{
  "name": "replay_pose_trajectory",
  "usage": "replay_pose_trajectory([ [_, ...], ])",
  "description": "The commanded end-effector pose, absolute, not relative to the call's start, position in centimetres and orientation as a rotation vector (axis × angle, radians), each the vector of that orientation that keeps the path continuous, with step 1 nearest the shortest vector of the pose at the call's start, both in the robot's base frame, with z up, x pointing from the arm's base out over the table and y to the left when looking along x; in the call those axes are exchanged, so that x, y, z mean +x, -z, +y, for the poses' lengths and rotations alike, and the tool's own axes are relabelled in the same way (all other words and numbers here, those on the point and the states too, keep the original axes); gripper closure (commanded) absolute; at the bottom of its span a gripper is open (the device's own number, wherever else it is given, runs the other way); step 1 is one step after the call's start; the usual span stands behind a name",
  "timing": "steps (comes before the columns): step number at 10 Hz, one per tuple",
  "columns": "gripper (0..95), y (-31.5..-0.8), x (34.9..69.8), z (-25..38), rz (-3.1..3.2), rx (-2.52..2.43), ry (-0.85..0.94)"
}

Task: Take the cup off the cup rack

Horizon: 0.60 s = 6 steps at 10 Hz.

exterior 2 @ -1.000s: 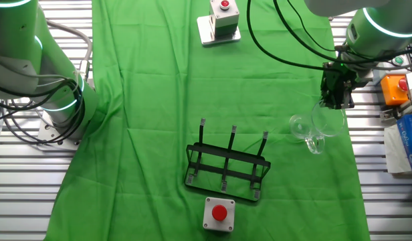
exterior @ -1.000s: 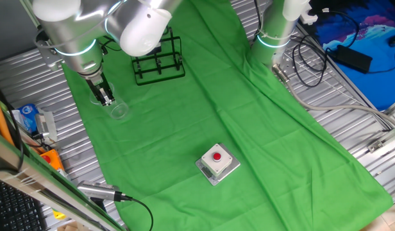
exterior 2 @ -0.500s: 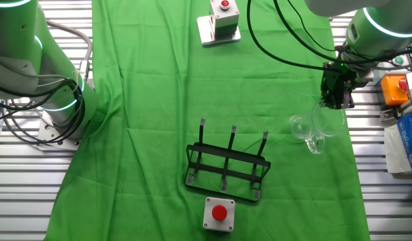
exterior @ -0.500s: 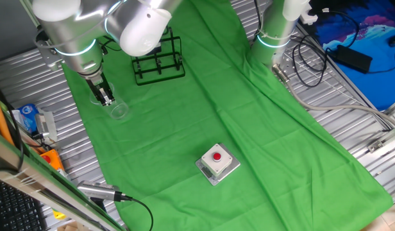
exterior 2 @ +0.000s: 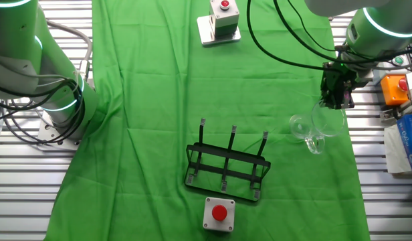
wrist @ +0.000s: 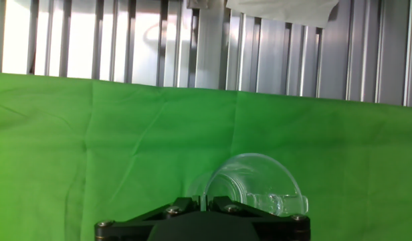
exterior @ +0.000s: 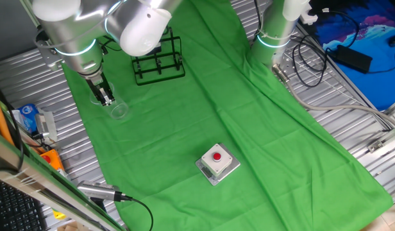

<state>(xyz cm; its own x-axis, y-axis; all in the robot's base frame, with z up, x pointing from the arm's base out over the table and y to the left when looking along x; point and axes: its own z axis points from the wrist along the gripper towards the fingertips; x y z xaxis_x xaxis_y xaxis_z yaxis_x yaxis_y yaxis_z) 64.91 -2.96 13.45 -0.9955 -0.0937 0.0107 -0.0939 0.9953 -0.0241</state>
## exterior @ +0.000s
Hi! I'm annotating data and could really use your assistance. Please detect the black keyboard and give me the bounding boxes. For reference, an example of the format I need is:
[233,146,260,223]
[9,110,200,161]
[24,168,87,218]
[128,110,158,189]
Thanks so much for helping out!
[0,178,48,231]

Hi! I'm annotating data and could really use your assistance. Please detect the silver camera on stand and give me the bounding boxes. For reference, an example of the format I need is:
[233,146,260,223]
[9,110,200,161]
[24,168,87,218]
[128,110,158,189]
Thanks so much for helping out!
[76,180,133,203]

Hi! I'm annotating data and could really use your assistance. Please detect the clear glass cup with handle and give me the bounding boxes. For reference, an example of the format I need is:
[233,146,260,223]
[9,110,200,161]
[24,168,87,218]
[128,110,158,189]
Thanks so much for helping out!
[89,81,130,121]

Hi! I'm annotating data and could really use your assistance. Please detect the white power strip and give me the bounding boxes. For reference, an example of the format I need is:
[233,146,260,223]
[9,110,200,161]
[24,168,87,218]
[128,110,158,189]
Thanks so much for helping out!
[298,3,319,26]

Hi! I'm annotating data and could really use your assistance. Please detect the black wire cup rack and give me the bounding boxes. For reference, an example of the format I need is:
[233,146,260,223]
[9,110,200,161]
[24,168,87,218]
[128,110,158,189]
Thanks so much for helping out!
[130,26,187,87]

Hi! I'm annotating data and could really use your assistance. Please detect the blue tissue pack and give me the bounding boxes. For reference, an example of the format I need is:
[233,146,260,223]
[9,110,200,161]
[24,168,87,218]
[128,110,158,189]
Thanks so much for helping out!
[11,103,40,134]

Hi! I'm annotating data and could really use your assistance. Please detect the aluminium frame beam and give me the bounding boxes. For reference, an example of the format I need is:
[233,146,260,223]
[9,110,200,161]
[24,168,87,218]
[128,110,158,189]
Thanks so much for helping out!
[0,128,125,231]

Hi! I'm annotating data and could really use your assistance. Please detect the blue patterned mat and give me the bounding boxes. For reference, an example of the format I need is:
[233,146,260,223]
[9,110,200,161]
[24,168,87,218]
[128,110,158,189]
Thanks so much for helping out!
[308,0,395,112]

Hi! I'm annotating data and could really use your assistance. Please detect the silver robot mounting plate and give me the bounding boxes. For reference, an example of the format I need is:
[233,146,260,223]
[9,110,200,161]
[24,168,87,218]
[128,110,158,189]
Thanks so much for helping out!
[271,47,303,85]

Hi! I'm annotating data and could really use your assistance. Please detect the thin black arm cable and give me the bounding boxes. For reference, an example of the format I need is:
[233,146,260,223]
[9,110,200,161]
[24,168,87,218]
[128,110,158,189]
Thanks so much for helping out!
[99,35,123,55]

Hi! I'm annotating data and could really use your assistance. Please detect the orange box red button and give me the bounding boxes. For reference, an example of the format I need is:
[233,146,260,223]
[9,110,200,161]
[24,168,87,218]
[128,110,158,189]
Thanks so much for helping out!
[40,149,65,173]

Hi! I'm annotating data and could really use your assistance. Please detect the aluminium rail with bracket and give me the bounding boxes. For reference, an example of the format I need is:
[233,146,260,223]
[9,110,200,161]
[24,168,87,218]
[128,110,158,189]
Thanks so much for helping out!
[366,123,395,153]

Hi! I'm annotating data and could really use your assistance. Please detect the thin metal strut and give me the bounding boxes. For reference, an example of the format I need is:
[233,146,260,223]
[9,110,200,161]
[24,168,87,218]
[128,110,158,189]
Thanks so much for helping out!
[19,0,41,28]

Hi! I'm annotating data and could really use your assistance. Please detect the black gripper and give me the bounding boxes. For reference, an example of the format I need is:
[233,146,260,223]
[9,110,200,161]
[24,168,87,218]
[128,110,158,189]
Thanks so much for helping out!
[85,72,117,107]

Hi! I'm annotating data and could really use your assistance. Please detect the thick grey cable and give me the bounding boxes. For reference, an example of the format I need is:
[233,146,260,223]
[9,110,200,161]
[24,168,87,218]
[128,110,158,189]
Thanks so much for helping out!
[271,63,395,129]

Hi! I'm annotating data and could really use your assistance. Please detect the black cable bundle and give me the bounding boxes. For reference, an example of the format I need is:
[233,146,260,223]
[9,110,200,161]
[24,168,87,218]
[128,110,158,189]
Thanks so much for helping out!
[291,31,330,89]

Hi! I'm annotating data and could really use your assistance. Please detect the black power adapter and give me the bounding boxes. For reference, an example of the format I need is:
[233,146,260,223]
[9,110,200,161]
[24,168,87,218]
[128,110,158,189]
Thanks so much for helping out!
[325,44,374,74]

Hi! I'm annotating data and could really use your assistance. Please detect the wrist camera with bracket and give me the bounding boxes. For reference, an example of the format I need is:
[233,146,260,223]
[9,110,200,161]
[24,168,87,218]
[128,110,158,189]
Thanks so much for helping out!
[35,30,63,72]

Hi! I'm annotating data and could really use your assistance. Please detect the silver ribbed camera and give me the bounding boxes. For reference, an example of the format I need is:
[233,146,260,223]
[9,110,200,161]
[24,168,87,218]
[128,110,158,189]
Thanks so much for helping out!
[35,110,58,142]

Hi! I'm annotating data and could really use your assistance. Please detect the red button box with baseplate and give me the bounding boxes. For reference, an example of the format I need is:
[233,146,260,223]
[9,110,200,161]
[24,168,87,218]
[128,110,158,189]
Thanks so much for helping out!
[195,142,242,186]

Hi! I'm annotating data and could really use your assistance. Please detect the black camera cable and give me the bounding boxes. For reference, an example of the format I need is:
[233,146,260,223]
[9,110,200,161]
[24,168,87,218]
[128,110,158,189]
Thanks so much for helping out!
[120,194,155,231]

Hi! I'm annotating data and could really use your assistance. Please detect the green cloth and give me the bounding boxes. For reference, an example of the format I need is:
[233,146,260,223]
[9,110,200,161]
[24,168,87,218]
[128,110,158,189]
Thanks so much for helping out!
[61,0,394,231]

